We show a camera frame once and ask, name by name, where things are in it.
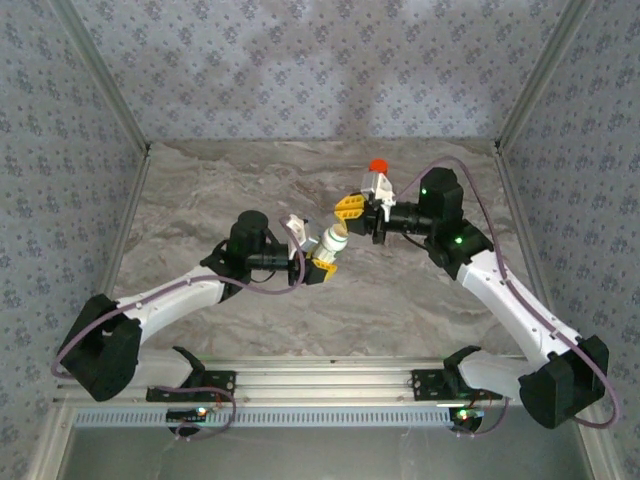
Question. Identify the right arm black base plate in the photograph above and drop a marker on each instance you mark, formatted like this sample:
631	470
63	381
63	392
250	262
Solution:
425	385

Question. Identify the aluminium frame post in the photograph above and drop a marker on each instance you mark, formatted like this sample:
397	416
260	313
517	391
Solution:
104	75
541	75

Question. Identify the small controller board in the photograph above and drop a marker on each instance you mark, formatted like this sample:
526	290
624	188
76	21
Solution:
467	415
187	414

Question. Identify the aluminium table side rail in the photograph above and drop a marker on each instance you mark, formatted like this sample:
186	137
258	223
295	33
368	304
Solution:
132	200
515	200

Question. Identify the grey metal lower shelf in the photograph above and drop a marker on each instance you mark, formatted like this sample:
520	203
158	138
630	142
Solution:
325	455

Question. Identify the aluminium mounting rail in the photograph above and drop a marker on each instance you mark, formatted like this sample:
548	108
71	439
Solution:
325	380

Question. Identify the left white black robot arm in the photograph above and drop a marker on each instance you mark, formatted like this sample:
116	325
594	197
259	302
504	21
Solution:
170	300

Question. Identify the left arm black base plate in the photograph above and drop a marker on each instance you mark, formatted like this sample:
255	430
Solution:
220	385

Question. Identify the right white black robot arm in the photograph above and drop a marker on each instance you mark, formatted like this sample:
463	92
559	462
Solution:
505	300

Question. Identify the white pill bottle green cap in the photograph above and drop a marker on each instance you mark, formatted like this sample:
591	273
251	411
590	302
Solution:
332	245

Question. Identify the orange pill bottle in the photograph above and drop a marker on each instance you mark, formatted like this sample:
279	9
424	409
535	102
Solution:
378	165

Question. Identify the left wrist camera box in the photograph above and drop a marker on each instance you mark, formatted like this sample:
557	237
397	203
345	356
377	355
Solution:
300	230

